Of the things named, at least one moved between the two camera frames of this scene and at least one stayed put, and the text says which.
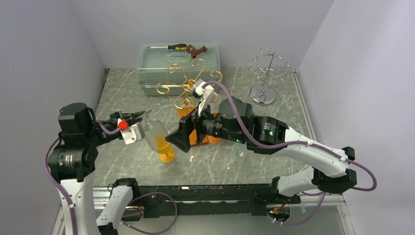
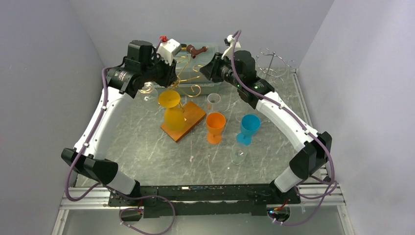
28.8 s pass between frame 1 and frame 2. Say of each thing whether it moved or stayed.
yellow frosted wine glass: moved
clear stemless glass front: stayed
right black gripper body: moved
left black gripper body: moved
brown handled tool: stayed
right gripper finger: moved
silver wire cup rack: stayed
